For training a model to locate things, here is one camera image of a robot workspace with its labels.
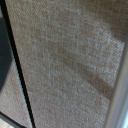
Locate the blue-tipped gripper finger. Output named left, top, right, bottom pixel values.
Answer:
left=0, top=15, right=14, bottom=92

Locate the brown fabric drawer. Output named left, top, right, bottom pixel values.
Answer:
left=4, top=0, right=128, bottom=128

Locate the long silver drawer handle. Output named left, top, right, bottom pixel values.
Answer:
left=103, top=42, right=128, bottom=128

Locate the black-framed drawer cabinet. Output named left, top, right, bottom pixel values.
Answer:
left=0, top=0, right=36, bottom=128

